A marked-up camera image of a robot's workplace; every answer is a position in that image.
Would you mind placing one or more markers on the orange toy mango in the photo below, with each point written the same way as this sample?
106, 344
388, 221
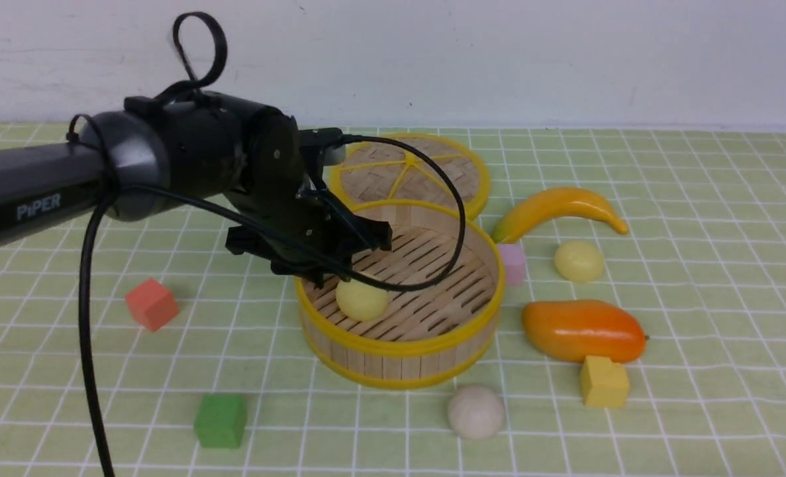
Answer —
572, 330

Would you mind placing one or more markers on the pale yellow bun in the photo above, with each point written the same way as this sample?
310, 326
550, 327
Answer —
579, 261
359, 301

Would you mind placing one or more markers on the green checkered tablecloth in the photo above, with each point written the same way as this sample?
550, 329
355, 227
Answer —
703, 269

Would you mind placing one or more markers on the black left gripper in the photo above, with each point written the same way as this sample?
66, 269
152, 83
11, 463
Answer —
301, 218

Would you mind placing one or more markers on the yellow wooden cube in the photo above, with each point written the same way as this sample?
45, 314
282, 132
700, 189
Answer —
603, 383

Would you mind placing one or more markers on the bamboo steamer tray yellow rim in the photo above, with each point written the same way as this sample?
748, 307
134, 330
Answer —
424, 337

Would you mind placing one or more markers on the woven bamboo steamer lid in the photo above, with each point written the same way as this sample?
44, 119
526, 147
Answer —
374, 172

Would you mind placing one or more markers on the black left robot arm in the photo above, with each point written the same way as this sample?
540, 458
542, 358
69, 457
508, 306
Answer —
199, 146

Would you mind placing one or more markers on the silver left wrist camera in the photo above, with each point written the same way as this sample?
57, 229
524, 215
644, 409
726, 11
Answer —
322, 147

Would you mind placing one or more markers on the green wooden cube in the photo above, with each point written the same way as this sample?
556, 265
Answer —
220, 421

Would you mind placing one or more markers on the red wooden cube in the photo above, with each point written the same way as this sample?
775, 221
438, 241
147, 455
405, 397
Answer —
152, 305

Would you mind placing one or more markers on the pink wooden cube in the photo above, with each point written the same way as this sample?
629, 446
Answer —
515, 263

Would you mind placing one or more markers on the yellow toy banana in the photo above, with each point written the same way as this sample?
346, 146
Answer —
554, 203

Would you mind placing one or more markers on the white round bun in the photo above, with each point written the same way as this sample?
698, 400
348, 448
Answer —
475, 412

